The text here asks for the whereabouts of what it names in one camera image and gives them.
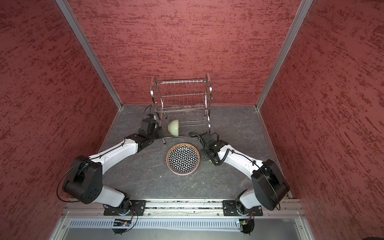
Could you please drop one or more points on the right base circuit board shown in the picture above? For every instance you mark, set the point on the right base circuit board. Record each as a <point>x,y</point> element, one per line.
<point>246,226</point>

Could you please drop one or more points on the aluminium corner post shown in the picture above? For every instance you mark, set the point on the aluminium corner post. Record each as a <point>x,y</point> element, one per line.
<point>78,31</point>
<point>291,35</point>

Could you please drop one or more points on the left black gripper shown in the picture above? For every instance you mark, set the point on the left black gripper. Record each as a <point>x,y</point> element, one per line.
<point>159,129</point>

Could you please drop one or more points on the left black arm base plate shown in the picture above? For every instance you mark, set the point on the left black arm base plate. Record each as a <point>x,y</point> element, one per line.
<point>138,207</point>

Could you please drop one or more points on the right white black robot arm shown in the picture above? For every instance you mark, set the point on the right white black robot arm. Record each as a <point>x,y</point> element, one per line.
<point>269,184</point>

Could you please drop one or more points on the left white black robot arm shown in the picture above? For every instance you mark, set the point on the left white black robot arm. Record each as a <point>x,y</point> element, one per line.
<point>84,180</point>

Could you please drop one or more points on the steel two-tier dish rack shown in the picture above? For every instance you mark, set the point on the steel two-tier dish rack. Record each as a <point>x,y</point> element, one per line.
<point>187,100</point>

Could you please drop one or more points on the aluminium front rail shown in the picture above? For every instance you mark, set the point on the aluminium front rail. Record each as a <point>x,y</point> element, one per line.
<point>183,214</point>

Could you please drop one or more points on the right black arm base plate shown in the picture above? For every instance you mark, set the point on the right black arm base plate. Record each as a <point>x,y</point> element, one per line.
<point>236,208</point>

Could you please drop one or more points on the white patterned deep plate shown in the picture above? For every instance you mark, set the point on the white patterned deep plate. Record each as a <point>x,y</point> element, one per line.
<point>183,159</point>

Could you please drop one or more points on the base circuit board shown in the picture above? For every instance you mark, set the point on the base circuit board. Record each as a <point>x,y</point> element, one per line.
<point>246,226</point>
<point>120,226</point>

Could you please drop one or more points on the right aluminium corner post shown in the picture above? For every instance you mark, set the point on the right aluminium corner post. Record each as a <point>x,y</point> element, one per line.
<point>291,35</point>

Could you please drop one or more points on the left base circuit board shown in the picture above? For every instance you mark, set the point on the left base circuit board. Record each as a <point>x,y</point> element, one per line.
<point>120,226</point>

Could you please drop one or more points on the left aluminium corner post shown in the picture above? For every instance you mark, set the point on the left aluminium corner post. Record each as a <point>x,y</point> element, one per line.
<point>78,31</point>

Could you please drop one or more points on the pale green bowl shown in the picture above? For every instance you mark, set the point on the pale green bowl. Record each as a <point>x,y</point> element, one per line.
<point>173,128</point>

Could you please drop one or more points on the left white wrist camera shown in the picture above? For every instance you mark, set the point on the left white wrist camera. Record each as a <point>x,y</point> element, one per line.
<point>151,116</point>

